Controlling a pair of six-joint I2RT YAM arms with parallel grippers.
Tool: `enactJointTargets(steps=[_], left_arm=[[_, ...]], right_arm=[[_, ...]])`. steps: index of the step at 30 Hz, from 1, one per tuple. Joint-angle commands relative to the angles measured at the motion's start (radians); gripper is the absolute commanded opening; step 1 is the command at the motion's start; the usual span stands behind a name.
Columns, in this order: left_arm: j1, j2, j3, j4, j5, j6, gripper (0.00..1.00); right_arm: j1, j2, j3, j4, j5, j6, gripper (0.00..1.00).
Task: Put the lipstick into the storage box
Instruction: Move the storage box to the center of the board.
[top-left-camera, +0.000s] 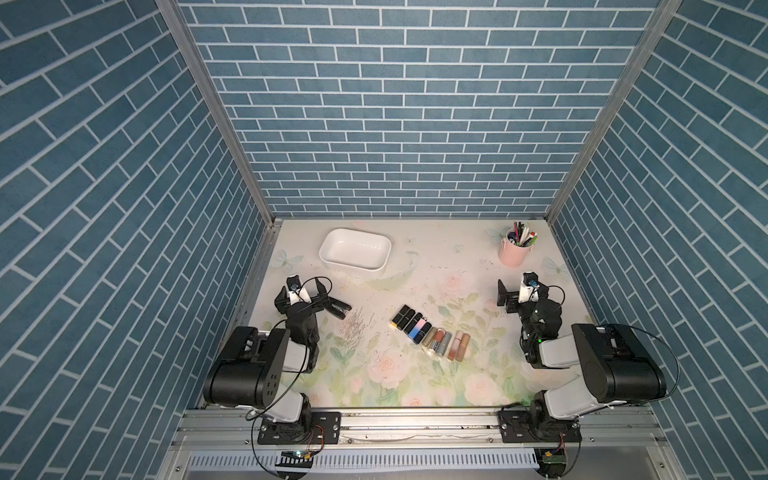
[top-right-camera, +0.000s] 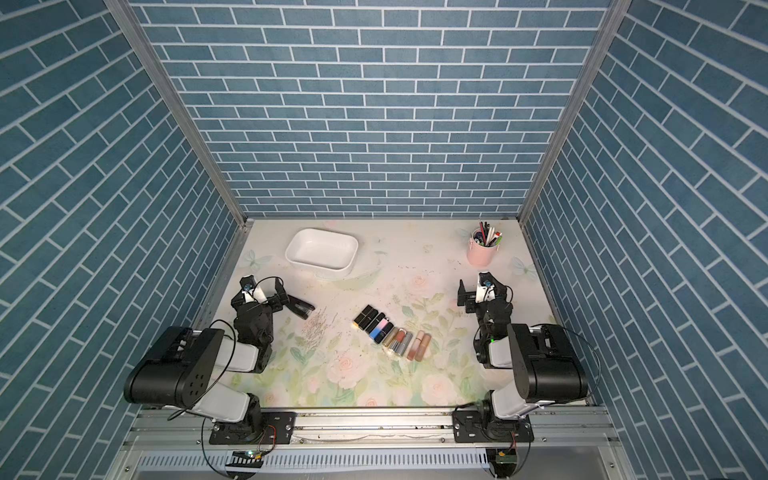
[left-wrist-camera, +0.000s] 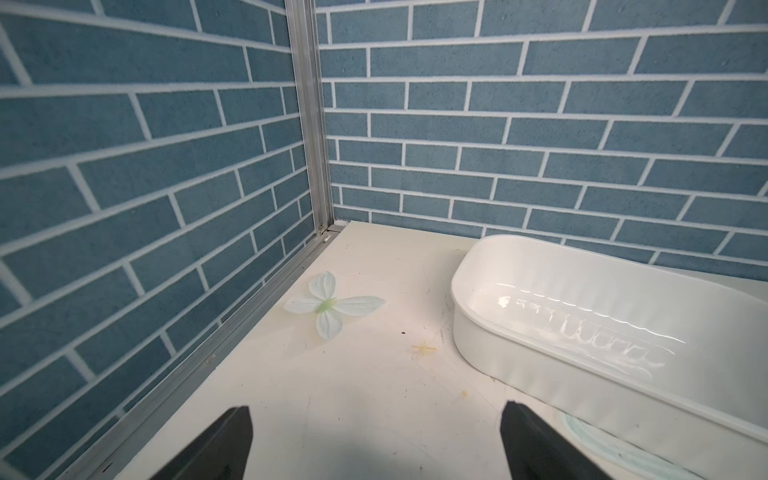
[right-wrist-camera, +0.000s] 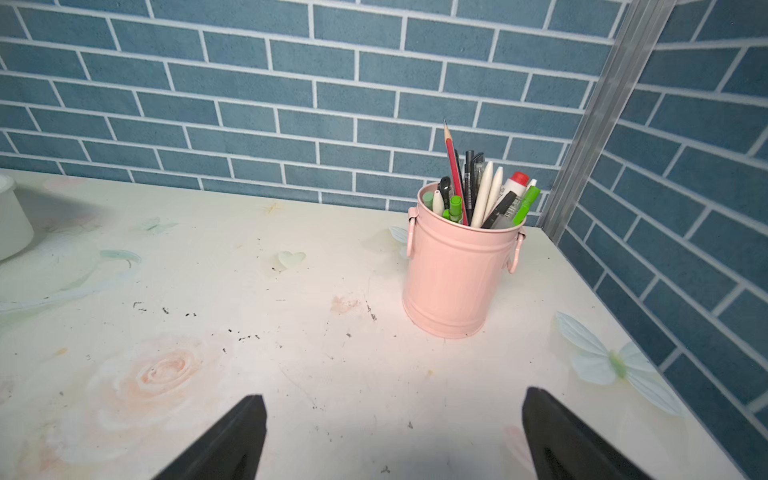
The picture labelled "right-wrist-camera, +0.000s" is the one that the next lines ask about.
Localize red pencil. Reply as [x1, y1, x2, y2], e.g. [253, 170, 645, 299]
[443, 123, 468, 226]

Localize white storage box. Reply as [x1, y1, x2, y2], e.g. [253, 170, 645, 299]
[0, 174, 34, 260]

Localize green highlighter pen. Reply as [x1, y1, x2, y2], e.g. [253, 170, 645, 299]
[513, 184, 540, 226]

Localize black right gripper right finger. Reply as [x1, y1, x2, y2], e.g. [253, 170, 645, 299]
[522, 387, 650, 480]

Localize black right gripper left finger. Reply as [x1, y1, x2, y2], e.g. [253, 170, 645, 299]
[155, 395, 267, 480]

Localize white red-capped marker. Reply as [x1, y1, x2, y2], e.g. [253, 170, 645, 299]
[498, 172, 530, 219]

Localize pink metal pen bucket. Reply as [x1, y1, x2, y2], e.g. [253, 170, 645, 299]
[402, 183, 526, 339]

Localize white pen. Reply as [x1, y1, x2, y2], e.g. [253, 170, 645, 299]
[470, 161, 494, 229]

